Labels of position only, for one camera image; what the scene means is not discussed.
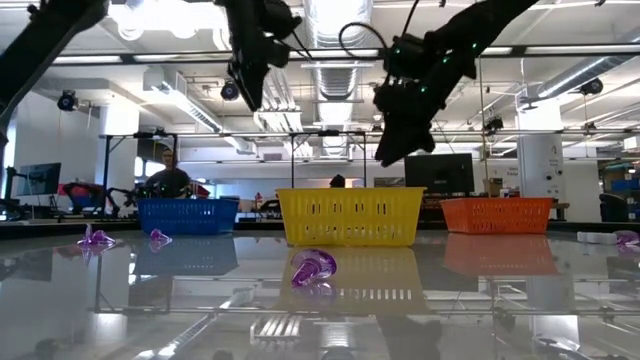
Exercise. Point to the silver ribbed ventilation duct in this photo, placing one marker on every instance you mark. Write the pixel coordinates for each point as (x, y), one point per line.
(340, 90)

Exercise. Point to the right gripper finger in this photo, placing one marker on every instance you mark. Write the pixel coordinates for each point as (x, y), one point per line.
(397, 145)
(427, 135)

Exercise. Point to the black monitor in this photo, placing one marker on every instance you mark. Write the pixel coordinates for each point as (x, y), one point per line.
(440, 175)

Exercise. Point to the horizontal overhead beam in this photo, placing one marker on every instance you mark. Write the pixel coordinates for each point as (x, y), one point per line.
(175, 57)

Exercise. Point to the yellow plastic basket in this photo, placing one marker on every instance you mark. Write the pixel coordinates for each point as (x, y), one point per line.
(350, 220)

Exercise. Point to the purple witch hat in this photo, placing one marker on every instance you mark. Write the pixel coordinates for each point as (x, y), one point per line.
(627, 237)
(312, 267)
(88, 237)
(103, 238)
(160, 236)

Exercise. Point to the black metal rack frame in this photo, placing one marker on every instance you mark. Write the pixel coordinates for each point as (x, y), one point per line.
(106, 170)

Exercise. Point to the white round column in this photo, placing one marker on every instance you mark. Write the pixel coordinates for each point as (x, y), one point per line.
(540, 160)

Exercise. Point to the red and black robot equipment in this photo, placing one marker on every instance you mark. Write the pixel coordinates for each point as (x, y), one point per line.
(85, 192)

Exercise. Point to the black office chair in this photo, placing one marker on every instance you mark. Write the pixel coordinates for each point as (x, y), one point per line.
(612, 207)

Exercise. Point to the white ceiling pipes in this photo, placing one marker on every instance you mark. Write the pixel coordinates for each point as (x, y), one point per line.
(285, 100)

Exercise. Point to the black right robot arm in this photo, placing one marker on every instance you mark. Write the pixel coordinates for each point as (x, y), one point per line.
(480, 25)

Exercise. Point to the slanted silver duct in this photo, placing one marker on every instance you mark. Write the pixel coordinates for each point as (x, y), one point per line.
(575, 75)

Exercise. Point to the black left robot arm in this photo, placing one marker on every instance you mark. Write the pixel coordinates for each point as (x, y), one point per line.
(40, 40)

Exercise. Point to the blue plastic basket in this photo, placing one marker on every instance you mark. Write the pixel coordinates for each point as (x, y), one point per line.
(187, 217)

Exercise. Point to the dark monitor on arm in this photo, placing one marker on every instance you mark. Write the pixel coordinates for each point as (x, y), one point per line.
(40, 179)

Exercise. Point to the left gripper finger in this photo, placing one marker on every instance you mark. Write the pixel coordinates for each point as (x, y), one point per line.
(245, 82)
(261, 82)

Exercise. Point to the white rectangular duct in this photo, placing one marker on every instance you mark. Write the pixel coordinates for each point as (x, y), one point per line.
(185, 105)

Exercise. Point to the person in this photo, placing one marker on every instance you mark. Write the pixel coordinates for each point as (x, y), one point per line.
(167, 182)
(337, 182)

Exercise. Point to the orange plastic basket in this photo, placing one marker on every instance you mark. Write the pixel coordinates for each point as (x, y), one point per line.
(497, 215)

